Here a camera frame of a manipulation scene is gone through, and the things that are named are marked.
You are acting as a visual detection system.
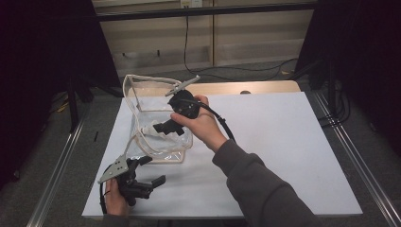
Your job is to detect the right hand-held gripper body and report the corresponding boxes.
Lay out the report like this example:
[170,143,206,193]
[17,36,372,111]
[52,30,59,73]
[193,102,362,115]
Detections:
[165,75,201,120]

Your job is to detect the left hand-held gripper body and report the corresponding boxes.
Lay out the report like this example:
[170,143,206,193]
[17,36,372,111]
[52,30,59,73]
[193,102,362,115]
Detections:
[97,154,154,207]

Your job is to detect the clear plastic bag beige trim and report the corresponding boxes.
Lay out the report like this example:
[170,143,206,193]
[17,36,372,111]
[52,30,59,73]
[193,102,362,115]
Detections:
[122,74,194,165]

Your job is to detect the person's right hand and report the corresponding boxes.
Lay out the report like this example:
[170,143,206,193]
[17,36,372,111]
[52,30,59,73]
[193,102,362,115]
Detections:
[169,95,229,154]

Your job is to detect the person's left hand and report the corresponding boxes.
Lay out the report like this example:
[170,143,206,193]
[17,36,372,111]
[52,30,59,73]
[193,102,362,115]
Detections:
[104,187,130,217]

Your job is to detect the wooden table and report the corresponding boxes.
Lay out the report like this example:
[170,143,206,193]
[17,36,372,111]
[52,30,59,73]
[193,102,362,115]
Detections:
[188,79,302,97]

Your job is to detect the black metal stand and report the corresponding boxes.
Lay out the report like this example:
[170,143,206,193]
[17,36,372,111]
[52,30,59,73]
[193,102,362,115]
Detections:
[67,74,96,133]

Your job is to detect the dark curtain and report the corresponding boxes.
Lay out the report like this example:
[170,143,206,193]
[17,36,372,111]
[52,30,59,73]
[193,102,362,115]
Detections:
[0,0,122,190]
[296,0,401,149]

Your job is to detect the left hand-held gripper cable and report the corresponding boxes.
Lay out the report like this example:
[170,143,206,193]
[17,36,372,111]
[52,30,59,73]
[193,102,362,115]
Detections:
[98,181,110,216]

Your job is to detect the hand-held gripper cable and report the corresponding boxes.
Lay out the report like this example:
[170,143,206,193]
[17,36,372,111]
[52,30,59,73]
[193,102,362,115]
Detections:
[188,97,235,143]
[98,181,110,216]

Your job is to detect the right hand-held gripper cable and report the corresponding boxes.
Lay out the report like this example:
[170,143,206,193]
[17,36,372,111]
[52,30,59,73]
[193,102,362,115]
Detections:
[188,97,235,143]

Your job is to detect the black power cable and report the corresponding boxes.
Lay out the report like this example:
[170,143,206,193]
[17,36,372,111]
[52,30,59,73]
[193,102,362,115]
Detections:
[183,7,300,82]

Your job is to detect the metal floor rail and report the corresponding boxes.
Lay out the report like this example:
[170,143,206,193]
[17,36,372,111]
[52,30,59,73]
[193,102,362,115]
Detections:
[26,103,91,227]
[310,91,401,227]

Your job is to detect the white wall socket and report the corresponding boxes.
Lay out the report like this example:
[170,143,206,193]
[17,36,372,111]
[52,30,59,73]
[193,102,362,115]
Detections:
[180,0,203,9]

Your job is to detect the black floor cable bundle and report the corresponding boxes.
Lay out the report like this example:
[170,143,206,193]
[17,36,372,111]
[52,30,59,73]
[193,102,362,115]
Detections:
[318,79,351,127]

